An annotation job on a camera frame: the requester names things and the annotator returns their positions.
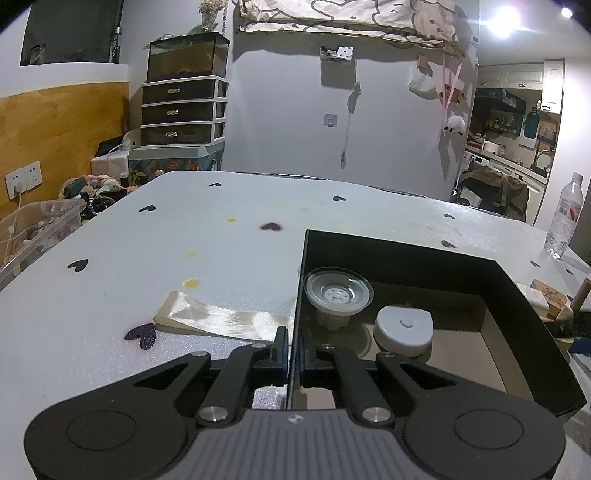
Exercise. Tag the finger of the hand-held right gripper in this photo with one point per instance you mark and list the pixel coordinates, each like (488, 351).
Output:
(565, 325)

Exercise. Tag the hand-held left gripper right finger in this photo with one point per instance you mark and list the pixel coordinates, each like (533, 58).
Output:
(301, 360)

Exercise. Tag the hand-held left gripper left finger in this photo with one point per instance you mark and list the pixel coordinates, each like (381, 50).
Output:
(282, 357)

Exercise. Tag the wooden block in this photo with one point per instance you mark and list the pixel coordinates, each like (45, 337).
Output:
(549, 293)

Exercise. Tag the black cardboard box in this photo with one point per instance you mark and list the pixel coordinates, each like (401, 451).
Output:
(415, 258)

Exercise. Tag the wooden rod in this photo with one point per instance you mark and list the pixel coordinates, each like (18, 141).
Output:
(582, 295)

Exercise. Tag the cream satin ribbon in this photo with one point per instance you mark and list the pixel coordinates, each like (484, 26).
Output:
(217, 318)

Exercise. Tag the white round tape measure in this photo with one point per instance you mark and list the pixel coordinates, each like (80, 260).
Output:
(404, 330)

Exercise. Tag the clear plastic water bottle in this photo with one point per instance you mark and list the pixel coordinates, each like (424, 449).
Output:
(564, 214)

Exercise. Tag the chair with brown jacket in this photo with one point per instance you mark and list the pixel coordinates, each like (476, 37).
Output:
(494, 184)

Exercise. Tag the white washing machine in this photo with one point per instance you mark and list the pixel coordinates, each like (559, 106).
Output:
(480, 161)

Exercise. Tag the teal hanging bottle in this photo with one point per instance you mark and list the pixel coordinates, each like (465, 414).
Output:
(531, 123)

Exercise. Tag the kitchen rack with bottles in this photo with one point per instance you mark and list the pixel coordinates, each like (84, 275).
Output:
(501, 123)

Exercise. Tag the white plush sheep toy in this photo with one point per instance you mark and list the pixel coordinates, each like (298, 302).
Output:
(454, 125)

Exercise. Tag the white kitchen cabinets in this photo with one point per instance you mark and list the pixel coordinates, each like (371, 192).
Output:
(512, 76)

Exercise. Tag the pile of plush toys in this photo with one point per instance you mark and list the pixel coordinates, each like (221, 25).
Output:
(92, 184)

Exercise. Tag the white cloth-covered box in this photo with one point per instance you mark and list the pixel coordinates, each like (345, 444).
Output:
(108, 164)

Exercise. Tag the pink hanging ribbon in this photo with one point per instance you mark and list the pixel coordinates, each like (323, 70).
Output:
(447, 92)

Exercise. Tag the white plastic drawer unit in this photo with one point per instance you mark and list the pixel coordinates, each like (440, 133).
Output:
(182, 110)

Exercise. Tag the clear plastic storage bin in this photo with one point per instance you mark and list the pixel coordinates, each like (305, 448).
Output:
(32, 235)

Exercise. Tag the white hanging pouch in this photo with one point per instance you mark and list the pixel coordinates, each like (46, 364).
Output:
(422, 83)

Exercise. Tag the bright ceiling lamp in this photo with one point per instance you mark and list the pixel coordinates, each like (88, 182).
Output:
(503, 17)

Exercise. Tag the glass fish tank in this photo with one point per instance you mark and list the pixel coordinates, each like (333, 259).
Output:
(187, 57)

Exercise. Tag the printed blanket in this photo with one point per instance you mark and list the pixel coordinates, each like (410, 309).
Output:
(351, 16)

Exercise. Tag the dried flower bunch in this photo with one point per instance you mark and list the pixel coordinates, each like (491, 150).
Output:
(212, 11)

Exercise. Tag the small glass jar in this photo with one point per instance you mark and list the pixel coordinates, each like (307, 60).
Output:
(38, 54)

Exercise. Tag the dark window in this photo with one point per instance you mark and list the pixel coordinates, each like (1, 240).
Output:
(69, 30)

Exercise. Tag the small adhesive wall hook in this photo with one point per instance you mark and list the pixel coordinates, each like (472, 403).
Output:
(330, 120)

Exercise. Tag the white wall power socket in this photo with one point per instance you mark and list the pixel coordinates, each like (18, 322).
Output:
(23, 177)

